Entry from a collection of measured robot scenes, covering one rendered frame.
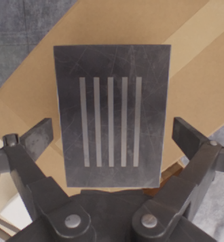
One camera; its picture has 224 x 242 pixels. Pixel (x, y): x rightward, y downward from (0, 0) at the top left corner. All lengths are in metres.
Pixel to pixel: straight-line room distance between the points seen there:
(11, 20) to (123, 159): 1.24
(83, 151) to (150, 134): 0.09
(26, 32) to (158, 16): 1.09
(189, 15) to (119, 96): 0.18
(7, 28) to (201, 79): 1.23
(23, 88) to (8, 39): 1.05
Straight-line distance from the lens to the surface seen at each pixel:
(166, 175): 0.98
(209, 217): 1.93
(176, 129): 0.20
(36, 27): 1.30
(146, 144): 0.23
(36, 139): 0.18
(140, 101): 0.21
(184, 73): 0.31
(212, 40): 0.33
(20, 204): 0.83
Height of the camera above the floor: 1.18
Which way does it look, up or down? 73 degrees down
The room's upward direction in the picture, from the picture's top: 179 degrees counter-clockwise
